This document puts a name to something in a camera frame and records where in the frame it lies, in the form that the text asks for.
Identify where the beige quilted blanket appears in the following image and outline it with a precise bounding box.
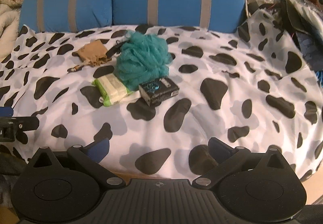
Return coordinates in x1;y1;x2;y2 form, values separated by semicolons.
0;0;46;64

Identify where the cow print blanket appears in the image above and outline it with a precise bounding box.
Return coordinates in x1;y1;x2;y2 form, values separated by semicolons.
1;10;322;180

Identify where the left blue striped cushion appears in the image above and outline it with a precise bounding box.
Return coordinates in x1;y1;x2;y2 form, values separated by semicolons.
19;0;112;33

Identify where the small black printed box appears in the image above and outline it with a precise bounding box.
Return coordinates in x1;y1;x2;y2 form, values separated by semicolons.
138;77;180;107

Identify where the teal mesh bath loofah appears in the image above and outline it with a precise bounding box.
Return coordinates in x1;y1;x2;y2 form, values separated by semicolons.
114;31;172;91

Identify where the tan drawstring pouch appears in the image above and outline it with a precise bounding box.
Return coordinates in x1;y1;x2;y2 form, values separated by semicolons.
67;40;111;72

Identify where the green wet wipes pack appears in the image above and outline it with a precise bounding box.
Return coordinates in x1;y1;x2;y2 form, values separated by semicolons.
92;73;134;107

